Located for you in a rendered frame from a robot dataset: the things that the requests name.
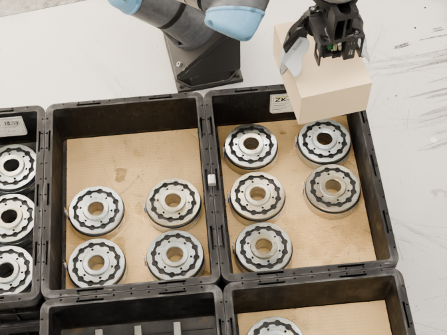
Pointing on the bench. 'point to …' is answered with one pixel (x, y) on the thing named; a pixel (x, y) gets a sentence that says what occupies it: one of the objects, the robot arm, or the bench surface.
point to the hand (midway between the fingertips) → (320, 61)
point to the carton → (323, 82)
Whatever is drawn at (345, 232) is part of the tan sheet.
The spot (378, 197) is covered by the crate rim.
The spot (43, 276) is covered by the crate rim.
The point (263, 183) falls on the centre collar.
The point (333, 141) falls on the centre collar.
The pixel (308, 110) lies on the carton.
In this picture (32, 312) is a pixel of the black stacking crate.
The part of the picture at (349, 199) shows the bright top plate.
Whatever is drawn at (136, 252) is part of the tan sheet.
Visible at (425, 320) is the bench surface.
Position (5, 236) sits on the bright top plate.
